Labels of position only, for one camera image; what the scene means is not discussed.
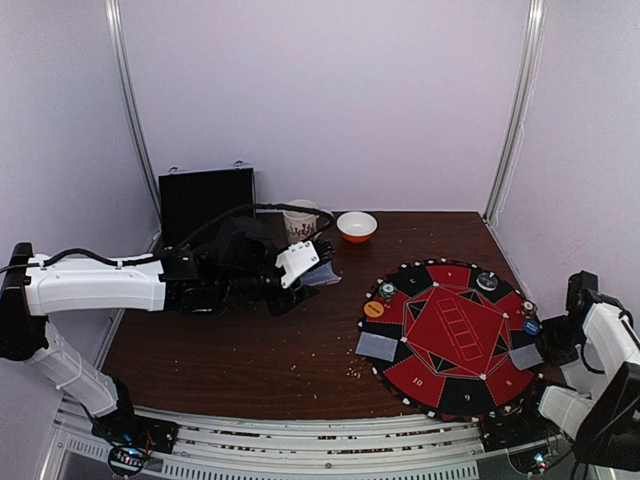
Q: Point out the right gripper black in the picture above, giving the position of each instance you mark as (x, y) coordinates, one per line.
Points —
(551, 342)

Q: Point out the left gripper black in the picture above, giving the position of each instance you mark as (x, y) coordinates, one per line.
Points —
(278, 307)

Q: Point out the blue small blind button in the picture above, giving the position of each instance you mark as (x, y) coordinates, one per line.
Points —
(532, 327)

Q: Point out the dealt playing card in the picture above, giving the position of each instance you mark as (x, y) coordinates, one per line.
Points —
(526, 357)
(376, 346)

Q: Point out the stack of poker chips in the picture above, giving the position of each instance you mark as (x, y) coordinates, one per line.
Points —
(387, 291)
(529, 309)

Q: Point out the deck of playing cards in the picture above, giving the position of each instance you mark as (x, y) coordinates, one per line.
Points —
(321, 276)

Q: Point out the black dealer button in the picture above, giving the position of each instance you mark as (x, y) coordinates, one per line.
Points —
(487, 281)

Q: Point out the orange big blind button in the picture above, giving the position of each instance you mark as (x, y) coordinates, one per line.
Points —
(373, 309)

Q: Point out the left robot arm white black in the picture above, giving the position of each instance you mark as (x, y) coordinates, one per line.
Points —
(37, 286)

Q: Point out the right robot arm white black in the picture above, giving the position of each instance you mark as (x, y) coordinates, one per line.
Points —
(602, 422)

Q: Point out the white floral ceramic mug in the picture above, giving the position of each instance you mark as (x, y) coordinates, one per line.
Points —
(299, 225)

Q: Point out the red black poker mat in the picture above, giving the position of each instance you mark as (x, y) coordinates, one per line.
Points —
(454, 338)

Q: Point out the orange white ceramic bowl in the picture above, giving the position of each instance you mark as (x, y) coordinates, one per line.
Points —
(356, 227)

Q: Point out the black poker chip case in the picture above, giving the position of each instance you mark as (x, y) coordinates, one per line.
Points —
(189, 200)

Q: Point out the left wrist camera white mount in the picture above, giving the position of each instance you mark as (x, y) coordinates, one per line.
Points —
(296, 260)

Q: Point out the aluminium front rail base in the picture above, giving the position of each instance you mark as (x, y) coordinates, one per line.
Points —
(404, 447)

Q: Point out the right aluminium frame post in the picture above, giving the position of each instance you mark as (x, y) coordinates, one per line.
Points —
(524, 88)

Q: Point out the aluminium frame post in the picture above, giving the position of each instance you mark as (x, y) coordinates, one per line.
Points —
(117, 36)
(524, 88)

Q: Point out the left aluminium frame post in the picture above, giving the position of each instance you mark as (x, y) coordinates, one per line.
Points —
(117, 36)

